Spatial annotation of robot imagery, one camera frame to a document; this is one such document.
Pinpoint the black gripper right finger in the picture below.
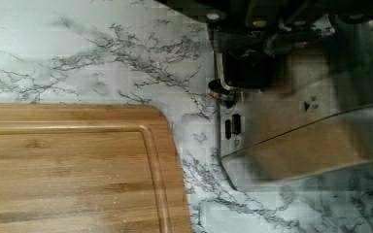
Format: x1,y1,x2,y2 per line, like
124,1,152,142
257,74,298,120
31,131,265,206
263,16,335,56

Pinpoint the stainless steel toaster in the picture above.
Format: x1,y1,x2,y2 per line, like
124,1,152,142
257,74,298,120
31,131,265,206
219,20,373,191

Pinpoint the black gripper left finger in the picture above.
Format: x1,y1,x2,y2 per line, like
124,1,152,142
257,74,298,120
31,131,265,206
207,22,271,65

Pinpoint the bamboo cutting board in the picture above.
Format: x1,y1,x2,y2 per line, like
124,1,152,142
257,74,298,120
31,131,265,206
0,104,192,233

